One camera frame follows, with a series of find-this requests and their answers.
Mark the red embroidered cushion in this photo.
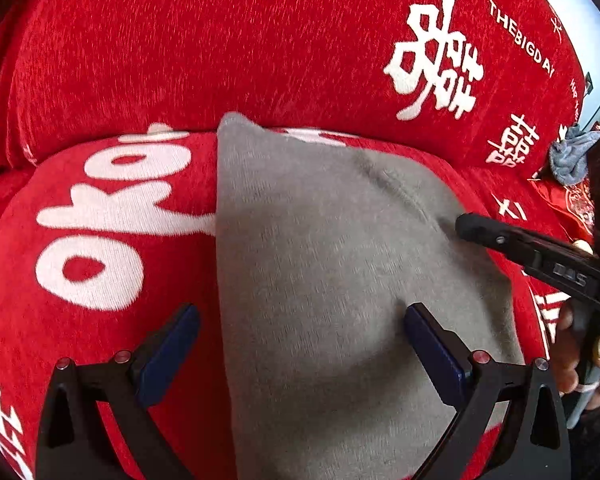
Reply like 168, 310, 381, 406
530, 175, 598, 246

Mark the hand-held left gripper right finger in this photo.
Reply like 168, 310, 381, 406
404, 302, 573, 480

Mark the grey knit sweater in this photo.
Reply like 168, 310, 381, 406
215, 112, 526, 480

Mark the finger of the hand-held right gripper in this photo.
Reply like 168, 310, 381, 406
455, 212, 548, 273

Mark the person's right hand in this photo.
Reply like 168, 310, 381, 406
555, 304, 600, 411

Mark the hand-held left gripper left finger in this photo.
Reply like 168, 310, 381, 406
34, 302, 202, 480

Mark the grey blue crumpled cloth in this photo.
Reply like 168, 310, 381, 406
550, 125, 600, 186

